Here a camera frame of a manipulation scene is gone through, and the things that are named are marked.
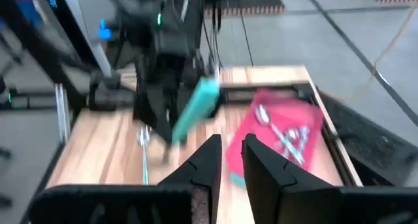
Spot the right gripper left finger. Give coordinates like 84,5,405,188
156,134,223,224

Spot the yellow power cable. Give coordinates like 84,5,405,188
339,5,418,101

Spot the small blue object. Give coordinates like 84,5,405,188
97,19,114,41

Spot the blue patterned handle spoon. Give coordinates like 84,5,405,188
277,128,300,153
255,103,306,166
293,125,311,145
136,125,153,186

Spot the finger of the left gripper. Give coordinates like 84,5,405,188
156,86,184,145
135,86,170,143

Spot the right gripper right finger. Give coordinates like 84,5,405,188
241,133,343,224

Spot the pink plastic bin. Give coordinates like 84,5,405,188
225,88,325,182

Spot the teal-handled silver spoon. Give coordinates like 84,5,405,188
229,172,246,189
170,76,221,147

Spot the silver metal post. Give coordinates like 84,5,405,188
54,82,71,144

